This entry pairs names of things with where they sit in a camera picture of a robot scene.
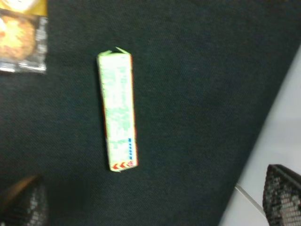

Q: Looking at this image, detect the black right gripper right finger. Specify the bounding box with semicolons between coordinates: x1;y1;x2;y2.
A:
262;164;301;226

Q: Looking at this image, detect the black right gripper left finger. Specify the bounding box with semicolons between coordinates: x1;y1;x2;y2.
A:
0;175;48;226

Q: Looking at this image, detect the green candy stick box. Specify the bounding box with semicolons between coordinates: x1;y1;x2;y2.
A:
97;48;138;172

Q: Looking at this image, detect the black tablecloth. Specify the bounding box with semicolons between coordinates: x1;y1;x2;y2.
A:
0;0;301;226

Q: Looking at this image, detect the gold chocolate ball pack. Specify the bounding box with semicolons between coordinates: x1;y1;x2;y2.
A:
0;0;48;73

